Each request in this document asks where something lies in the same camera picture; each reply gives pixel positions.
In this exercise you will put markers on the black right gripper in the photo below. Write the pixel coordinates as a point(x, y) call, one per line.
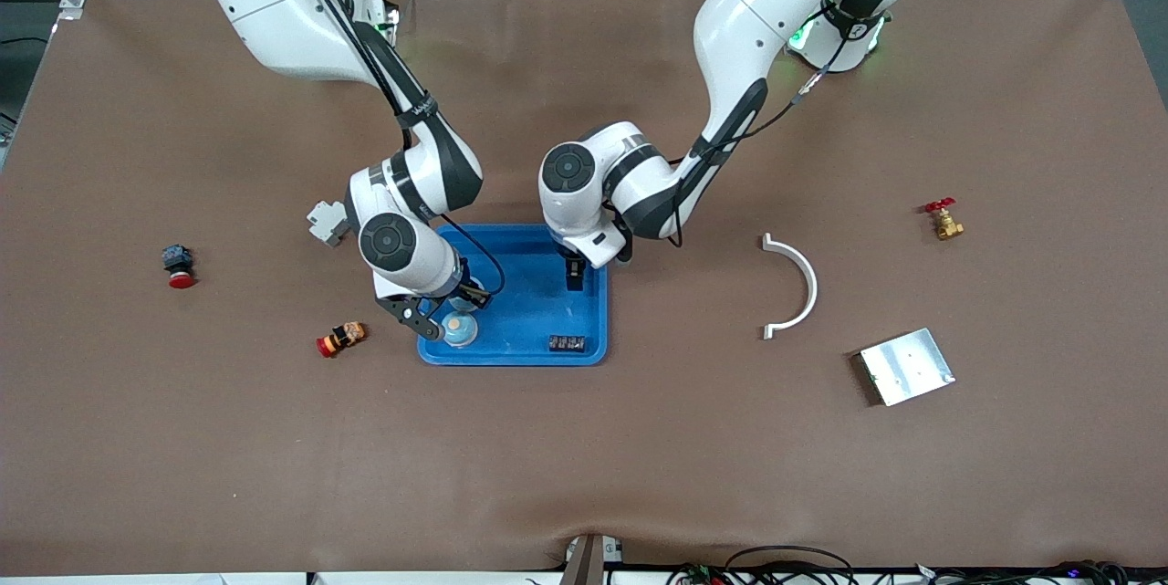
point(470, 289)

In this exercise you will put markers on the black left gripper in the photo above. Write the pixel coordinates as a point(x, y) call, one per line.
point(575, 271)

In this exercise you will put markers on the black terminal block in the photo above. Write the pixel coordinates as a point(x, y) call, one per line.
point(567, 344)
point(576, 284)

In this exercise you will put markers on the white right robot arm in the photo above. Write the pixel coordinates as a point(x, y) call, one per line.
point(292, 10)

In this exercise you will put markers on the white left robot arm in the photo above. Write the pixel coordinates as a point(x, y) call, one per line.
point(757, 10)

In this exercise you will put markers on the blue plastic tray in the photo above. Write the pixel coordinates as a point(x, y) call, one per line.
point(529, 329)

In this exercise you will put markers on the red emergency stop orange body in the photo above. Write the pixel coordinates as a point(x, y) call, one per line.
point(342, 339)

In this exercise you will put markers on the white circuit breaker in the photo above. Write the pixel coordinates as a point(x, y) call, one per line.
point(321, 222)

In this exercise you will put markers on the grey table edge clamp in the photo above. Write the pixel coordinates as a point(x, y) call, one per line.
point(589, 562)

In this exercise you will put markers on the red mushroom pushbutton black base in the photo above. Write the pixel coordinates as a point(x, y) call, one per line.
point(178, 261)

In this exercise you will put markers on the silver metal plate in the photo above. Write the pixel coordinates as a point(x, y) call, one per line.
point(908, 366)

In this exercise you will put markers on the white curved arc bracket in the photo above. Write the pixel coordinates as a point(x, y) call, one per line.
point(808, 284)

